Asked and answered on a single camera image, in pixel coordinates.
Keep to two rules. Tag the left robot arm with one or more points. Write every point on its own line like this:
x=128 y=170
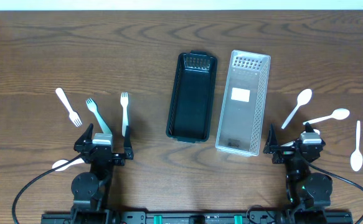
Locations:
x=91 y=189

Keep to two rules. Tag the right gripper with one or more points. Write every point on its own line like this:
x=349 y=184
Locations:
x=293 y=152

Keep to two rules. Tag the white fork near basket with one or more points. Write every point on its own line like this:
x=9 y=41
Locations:
x=124 y=100

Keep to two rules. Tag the white utensil handle lower left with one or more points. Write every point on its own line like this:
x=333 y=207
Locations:
x=63 y=164

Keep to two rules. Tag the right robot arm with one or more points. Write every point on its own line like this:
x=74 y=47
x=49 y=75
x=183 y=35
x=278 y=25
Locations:
x=309 y=193

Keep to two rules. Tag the clear white plastic basket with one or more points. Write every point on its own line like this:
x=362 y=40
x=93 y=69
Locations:
x=243 y=107

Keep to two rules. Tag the white fork far left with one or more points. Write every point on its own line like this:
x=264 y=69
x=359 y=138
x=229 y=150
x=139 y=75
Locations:
x=73 y=115

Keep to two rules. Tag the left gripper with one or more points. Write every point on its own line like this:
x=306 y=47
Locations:
x=101 y=152

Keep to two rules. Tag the white spoon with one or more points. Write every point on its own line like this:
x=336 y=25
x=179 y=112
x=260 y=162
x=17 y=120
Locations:
x=338 y=114
x=291 y=142
x=302 y=99
x=356 y=159

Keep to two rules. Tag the mint green plastic fork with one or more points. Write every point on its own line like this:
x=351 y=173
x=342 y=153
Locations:
x=92 y=106

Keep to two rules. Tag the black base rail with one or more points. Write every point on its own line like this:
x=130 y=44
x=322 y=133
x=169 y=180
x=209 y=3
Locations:
x=253 y=216

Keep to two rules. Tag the black plastic basket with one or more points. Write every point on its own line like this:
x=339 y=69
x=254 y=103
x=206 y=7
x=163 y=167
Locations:
x=192 y=98

